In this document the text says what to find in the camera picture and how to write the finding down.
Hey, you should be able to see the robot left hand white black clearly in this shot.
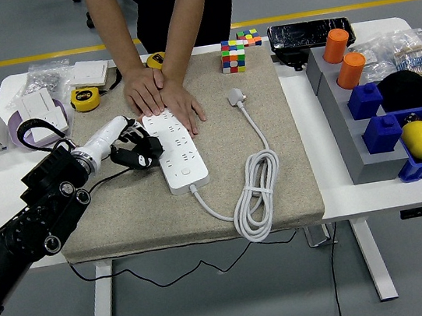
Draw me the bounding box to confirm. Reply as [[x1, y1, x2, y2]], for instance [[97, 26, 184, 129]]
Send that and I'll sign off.
[[80, 110, 167, 179]]

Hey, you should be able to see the person's left hand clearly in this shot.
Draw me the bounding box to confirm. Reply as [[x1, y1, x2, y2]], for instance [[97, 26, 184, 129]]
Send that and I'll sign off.
[[158, 73, 209, 141]]

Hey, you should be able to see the person's right hand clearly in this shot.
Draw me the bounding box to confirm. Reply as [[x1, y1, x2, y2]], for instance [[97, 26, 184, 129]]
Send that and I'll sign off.
[[120, 63, 169, 120]]

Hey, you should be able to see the black power adapter plug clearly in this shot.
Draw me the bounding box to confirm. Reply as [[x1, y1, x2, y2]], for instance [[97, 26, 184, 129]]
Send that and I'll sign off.
[[128, 132, 167, 166]]

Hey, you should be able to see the white power strip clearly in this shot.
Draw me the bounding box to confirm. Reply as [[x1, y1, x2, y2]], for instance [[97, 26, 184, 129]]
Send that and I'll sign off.
[[139, 104, 212, 198]]

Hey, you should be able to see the squarish yellow tape measure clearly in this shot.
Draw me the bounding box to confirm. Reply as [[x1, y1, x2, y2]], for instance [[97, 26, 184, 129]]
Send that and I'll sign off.
[[143, 50, 168, 72]]

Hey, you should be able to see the round yellow tape measure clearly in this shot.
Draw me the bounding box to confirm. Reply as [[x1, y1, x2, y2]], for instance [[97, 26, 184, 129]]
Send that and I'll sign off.
[[68, 84, 104, 114]]

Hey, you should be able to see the white socket plate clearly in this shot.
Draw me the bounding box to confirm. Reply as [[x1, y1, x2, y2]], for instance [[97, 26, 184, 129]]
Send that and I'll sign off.
[[27, 105, 71, 144]]

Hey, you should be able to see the large colourful puzzle cube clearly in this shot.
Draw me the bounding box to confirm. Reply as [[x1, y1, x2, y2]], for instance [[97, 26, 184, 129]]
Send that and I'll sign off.
[[217, 37, 249, 75]]

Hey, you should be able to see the grey-brown mat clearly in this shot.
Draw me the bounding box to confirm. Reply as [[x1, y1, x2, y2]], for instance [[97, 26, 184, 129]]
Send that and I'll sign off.
[[37, 38, 329, 266]]

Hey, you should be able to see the plastic bag of screws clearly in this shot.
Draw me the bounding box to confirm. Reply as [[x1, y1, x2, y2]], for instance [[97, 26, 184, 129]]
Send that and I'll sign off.
[[19, 58, 76, 100]]

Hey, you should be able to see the purple bowl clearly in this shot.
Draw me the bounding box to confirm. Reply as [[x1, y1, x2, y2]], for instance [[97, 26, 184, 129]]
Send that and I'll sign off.
[[5, 103, 72, 155]]

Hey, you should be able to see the white table leg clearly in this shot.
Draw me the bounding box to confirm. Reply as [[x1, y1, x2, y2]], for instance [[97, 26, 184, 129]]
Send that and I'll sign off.
[[348, 214, 400, 306], [80, 258, 120, 316]]

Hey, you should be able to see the small colourful puzzle cube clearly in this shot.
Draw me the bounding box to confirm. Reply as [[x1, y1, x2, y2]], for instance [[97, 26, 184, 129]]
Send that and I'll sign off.
[[235, 27, 264, 50]]

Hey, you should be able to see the person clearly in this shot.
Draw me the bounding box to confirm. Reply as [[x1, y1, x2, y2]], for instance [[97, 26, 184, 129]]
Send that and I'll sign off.
[[132, 0, 245, 57]]

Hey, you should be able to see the shiny black plastic tray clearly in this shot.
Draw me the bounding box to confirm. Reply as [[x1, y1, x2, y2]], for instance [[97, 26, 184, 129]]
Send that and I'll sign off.
[[266, 14, 358, 58]]

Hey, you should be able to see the orange cylinder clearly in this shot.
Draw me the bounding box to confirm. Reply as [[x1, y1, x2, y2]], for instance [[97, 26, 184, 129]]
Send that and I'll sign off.
[[319, 26, 353, 66], [332, 50, 371, 91]]

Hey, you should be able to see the grey stepped block holder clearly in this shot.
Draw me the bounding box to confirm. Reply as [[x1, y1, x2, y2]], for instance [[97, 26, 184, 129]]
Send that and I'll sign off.
[[302, 37, 413, 190]]

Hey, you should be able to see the yellow lemon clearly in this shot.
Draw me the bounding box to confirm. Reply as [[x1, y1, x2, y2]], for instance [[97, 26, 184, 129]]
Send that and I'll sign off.
[[399, 119, 422, 163]]

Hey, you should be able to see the blue block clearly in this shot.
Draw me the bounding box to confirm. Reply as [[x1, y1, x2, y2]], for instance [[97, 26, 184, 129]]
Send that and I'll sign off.
[[344, 81, 387, 122], [359, 112, 406, 157]]

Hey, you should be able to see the clear plastic parts bag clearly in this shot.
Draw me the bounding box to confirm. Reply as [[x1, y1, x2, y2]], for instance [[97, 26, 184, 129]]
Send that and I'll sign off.
[[350, 36, 399, 86]]

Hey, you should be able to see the black cloth bundle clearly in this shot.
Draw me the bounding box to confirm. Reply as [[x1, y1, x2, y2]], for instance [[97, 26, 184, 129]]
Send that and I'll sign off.
[[374, 67, 422, 114]]

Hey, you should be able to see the plastic bag of resistors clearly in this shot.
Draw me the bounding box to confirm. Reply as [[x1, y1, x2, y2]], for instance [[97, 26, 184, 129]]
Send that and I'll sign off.
[[388, 28, 422, 80]]

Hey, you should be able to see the black tape measure strap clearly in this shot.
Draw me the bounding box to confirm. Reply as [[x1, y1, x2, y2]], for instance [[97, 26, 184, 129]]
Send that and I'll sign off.
[[96, 66, 125, 97]]

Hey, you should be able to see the white power strip cord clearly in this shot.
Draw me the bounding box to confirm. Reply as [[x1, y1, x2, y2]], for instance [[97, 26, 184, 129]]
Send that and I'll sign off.
[[176, 82, 290, 251]]

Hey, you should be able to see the white wall switch panel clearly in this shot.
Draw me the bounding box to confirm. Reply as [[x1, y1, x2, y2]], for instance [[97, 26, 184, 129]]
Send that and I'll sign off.
[[65, 56, 118, 92]]

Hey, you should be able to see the white switch plate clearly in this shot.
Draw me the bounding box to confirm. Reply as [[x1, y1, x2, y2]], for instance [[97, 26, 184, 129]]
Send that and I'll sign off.
[[14, 87, 60, 127]]

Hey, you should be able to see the black table power cable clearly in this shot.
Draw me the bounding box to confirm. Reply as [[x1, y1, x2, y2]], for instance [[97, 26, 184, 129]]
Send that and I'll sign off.
[[323, 221, 350, 316]]

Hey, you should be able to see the grey metal bracket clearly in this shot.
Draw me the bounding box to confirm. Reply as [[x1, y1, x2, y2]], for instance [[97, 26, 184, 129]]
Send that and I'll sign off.
[[302, 222, 339, 250]]

